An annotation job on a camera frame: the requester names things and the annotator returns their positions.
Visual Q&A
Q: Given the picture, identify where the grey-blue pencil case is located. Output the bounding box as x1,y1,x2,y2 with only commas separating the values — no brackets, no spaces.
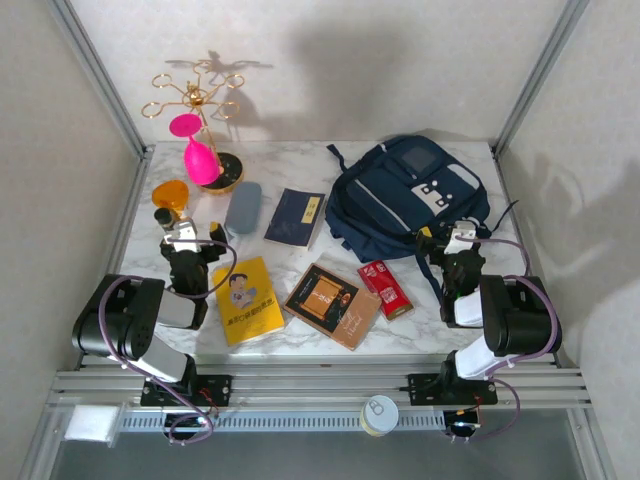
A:
223,181,264,236

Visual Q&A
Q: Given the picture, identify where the navy blue backpack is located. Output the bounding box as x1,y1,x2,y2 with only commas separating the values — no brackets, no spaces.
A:
324,133,521,309

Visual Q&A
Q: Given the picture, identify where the red packet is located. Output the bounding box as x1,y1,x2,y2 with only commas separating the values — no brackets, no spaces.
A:
356,259,415,322

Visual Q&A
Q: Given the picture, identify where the yellow cartoon book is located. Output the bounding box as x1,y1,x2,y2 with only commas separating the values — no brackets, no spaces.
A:
211,256,286,348

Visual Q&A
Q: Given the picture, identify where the navy blue book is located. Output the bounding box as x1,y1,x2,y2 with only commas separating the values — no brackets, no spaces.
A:
263,187,327,251

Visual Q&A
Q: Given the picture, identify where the tan brown notebook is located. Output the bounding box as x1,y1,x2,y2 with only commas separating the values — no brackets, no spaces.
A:
327,292,384,352

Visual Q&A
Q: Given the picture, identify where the dark brown scroll-cover book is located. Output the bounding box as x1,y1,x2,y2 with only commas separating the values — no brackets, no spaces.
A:
283,262,361,336

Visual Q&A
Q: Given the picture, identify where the small dark bottle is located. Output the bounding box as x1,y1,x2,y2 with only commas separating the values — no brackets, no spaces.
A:
153,207,176,234

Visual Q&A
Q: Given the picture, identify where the orange wine glass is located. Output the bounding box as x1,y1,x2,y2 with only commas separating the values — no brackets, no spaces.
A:
151,179,194,224

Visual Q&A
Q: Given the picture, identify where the pink wine glass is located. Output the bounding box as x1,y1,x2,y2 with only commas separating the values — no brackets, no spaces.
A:
168,113,221,187

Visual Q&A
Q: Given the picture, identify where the black electronics board with LED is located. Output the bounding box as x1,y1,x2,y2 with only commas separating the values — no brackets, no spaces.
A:
163,413,211,446
443,409,484,444

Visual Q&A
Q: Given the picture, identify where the tin can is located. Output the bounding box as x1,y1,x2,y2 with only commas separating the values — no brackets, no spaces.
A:
360,394,400,438

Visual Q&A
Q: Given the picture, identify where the white foam block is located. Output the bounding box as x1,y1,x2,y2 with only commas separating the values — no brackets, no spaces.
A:
63,405,121,444

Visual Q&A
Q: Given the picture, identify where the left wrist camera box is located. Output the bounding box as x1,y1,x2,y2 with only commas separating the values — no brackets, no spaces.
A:
164,218,200,253

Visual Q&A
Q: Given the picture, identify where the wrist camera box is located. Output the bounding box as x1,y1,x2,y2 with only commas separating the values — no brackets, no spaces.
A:
447,222,479,254
164,218,200,253

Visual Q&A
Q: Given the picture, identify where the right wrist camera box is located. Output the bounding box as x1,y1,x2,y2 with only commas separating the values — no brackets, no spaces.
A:
447,222,479,254

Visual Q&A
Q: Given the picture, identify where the gold wire glass rack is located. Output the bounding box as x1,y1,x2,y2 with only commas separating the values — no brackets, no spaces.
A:
141,58,246,195

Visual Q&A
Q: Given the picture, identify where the aluminium side rail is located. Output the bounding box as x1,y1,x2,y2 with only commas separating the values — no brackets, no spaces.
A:
74,144,154,371
492,144,571,371

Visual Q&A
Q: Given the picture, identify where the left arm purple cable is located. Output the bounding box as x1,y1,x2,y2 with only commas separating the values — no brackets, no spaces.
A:
97,237,239,446

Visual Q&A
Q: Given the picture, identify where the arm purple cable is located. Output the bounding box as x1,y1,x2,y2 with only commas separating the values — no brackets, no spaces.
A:
97,237,239,446
462,235,564,444

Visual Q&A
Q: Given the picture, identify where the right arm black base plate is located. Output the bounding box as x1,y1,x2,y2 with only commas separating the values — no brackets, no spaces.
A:
408,372,499,406

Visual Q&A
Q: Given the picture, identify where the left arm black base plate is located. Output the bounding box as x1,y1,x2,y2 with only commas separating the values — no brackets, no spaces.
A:
139,374,234,407

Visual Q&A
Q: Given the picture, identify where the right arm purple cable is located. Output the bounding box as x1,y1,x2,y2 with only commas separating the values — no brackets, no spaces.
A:
462,235,564,444

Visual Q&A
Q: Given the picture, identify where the aluminium frame cross rail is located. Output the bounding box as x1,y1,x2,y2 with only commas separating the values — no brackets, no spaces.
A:
44,349,594,414

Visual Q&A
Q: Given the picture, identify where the grey slotted cable duct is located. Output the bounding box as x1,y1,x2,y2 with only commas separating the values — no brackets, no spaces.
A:
119,410,446,432

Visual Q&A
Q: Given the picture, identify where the aluminium frame post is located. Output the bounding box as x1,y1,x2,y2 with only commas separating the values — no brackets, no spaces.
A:
42,0,154,156
492,0,591,154

